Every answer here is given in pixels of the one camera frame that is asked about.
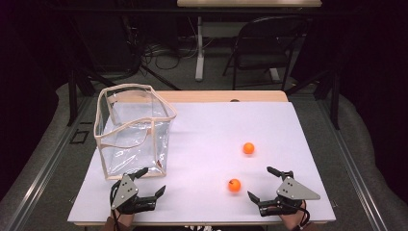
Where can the clear plastic bag beige trim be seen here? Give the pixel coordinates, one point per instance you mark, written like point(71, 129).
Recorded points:
point(134, 138)

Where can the orange ball with dark mark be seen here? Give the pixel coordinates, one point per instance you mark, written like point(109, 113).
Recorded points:
point(234, 185)

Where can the black metal stand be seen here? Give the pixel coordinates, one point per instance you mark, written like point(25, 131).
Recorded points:
point(335, 102)
point(72, 96)

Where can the person's right hand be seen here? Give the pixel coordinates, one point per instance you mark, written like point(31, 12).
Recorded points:
point(292, 219)

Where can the black floor socket plate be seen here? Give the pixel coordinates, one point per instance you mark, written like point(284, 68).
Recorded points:
point(79, 137)

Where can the white-legged desk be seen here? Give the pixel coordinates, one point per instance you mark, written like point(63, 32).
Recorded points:
point(199, 48)

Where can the black tripod legs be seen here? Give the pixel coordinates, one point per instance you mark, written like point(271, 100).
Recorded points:
point(160, 78)

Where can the plain orange ball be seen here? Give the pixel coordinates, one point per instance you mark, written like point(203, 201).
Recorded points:
point(248, 148)

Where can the person's left hand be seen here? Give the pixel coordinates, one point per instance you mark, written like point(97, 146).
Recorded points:
point(124, 218)

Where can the black folding chair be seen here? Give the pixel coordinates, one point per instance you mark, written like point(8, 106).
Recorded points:
point(260, 60)

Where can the white table sheet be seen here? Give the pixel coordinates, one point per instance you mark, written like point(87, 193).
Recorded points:
point(208, 128)

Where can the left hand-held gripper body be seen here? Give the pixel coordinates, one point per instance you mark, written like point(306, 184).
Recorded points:
point(125, 192)

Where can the light wooden table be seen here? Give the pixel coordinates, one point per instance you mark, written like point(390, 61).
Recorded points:
point(208, 96)

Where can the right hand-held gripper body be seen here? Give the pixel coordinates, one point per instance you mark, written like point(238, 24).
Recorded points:
point(295, 191)

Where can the metal floor rail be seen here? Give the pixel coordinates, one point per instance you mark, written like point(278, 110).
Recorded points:
point(356, 179)
point(41, 173)

